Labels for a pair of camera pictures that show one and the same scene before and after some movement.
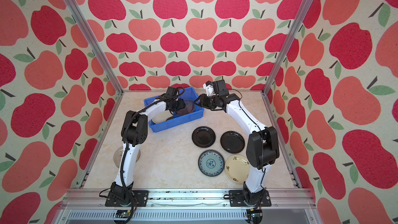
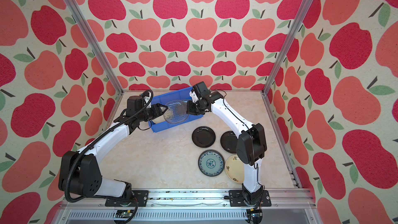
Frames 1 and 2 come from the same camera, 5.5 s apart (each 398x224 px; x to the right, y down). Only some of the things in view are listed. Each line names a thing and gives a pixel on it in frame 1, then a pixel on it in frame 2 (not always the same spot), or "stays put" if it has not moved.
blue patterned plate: [211, 163] stays put
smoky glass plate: [118, 154] -> [176, 112]
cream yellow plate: [237, 168] stays put
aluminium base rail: [182, 206] stays put
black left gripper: [181, 103] -> [159, 112]
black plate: [232, 141] stays put
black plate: [203, 137] stays put
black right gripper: [202, 100] -> [189, 110]
